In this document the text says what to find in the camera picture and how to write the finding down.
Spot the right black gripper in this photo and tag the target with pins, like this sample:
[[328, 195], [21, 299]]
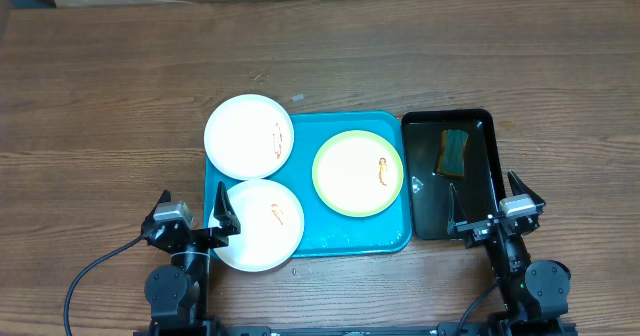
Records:
[[481, 231]]

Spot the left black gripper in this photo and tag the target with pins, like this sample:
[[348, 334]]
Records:
[[227, 221]]

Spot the green yellow sponge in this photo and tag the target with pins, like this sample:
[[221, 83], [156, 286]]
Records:
[[452, 152]]

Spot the white plate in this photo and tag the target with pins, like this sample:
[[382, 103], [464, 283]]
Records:
[[249, 136], [272, 225]]

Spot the yellow green rimmed plate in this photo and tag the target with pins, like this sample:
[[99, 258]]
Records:
[[358, 173]]

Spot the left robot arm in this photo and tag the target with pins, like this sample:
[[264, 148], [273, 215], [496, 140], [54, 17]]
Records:
[[178, 292]]

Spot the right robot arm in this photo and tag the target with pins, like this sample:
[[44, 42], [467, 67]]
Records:
[[534, 293]]

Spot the black rectangular water tray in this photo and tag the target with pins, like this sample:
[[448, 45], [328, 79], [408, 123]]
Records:
[[482, 186]]

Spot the teal plastic tray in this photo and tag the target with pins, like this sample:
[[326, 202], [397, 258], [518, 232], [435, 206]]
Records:
[[327, 232]]

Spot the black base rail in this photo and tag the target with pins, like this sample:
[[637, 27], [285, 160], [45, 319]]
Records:
[[442, 329]]

